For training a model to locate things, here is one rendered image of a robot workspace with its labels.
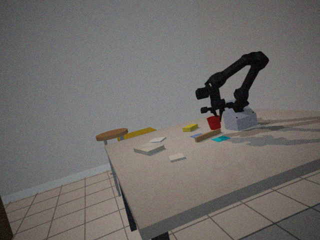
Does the dark red cup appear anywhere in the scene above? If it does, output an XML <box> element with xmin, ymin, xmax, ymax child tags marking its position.
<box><xmin>207</xmin><ymin>115</ymin><xmax>221</xmax><ymax>130</ymax></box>

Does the wooden rectangular beam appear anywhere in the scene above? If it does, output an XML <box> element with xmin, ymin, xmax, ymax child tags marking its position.
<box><xmin>194</xmin><ymin>128</ymin><xmax>222</xmax><ymax>143</ymax></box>

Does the yellow rectangular block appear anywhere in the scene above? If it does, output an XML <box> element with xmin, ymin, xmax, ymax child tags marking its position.
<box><xmin>182</xmin><ymin>124</ymin><xmax>198</xmax><ymax>132</ymax></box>

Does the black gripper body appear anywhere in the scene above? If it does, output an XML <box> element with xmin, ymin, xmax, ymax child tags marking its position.
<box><xmin>200</xmin><ymin>95</ymin><xmax>235</xmax><ymax>114</ymax></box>

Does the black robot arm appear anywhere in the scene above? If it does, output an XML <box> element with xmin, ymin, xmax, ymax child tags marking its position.
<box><xmin>195</xmin><ymin>51</ymin><xmax>269</xmax><ymax>113</ymax></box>

